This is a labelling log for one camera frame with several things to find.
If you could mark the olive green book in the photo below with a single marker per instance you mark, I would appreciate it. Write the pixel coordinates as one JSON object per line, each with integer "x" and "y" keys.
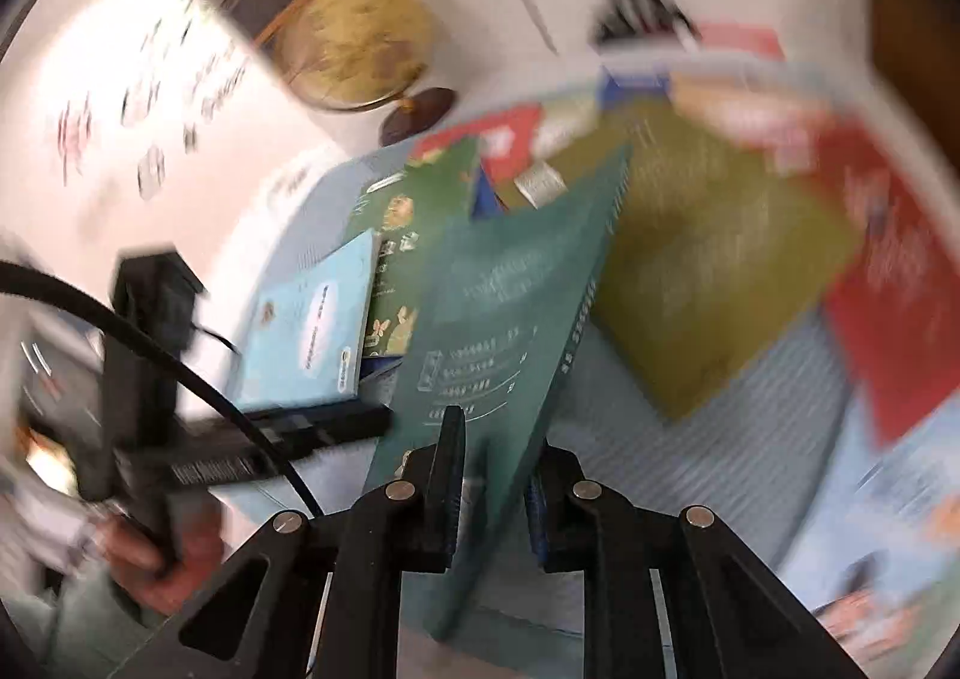
{"x": 712, "y": 251}

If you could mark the dark teal chalkboard book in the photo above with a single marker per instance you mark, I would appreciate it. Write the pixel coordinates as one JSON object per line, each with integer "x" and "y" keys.
{"x": 510, "y": 319}

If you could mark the red white book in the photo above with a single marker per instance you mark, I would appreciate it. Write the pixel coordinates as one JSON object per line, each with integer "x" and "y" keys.
{"x": 502, "y": 139}

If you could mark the brown wooden cabinet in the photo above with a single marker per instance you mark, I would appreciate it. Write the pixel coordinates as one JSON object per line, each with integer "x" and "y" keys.
{"x": 915, "y": 33}

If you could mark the colourful illustrated picture book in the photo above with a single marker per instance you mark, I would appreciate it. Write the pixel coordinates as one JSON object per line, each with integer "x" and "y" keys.
{"x": 885, "y": 536}

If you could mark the light blue book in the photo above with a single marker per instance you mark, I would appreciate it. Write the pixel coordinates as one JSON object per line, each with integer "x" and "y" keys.
{"x": 307, "y": 326}

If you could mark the red cartoon figure book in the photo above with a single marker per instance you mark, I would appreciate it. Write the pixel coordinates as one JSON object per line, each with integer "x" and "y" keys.
{"x": 900, "y": 289}

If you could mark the blue eagle cover book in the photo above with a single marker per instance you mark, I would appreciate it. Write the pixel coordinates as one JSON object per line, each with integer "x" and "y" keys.
{"x": 487, "y": 191}

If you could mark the person's left hand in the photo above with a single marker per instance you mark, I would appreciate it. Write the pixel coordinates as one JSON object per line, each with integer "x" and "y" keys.
{"x": 199, "y": 551}

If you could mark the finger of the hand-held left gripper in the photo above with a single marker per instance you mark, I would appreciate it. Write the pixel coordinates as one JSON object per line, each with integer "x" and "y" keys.
{"x": 330, "y": 424}

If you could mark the tan car cover book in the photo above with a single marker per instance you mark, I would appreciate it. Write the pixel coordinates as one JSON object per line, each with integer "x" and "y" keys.
{"x": 750, "y": 112}

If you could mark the blue quilted table mat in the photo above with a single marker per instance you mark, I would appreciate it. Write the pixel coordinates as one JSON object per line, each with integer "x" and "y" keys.
{"x": 675, "y": 484}

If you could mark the yellow antique globe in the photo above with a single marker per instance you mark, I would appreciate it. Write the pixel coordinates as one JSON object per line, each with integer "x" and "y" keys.
{"x": 352, "y": 41}

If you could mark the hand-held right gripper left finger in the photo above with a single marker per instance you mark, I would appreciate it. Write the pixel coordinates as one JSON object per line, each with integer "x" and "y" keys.
{"x": 444, "y": 476}

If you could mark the green insect cover book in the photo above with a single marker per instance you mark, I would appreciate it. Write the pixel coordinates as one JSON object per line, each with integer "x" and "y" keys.
{"x": 420, "y": 199}

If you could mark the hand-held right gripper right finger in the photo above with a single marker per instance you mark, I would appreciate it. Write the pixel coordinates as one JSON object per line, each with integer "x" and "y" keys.
{"x": 535, "y": 521}

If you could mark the person's left forearm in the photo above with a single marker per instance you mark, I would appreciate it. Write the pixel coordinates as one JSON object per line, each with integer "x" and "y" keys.
{"x": 67, "y": 619}

